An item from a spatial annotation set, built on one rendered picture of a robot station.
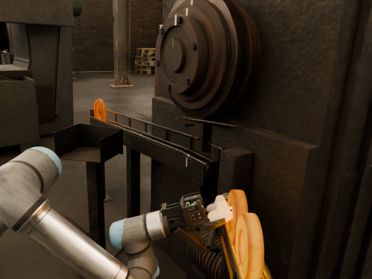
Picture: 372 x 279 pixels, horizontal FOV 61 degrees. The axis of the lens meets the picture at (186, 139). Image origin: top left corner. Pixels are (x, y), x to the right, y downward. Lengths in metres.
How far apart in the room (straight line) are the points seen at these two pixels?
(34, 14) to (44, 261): 2.46
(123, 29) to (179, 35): 7.09
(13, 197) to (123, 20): 7.61
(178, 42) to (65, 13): 2.71
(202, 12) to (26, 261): 1.55
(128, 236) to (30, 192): 0.28
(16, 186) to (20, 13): 2.92
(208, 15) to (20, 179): 0.76
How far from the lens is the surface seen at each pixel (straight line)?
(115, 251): 1.94
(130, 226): 0.90
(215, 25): 1.12
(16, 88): 3.42
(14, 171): 0.83
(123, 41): 8.25
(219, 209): 0.87
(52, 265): 1.93
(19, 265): 1.99
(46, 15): 3.70
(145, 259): 0.93
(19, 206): 0.79
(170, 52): 1.20
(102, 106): 2.19
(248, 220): 0.73
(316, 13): 1.08
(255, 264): 0.71
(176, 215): 0.87
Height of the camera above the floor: 1.17
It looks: 17 degrees down
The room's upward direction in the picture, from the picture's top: 3 degrees clockwise
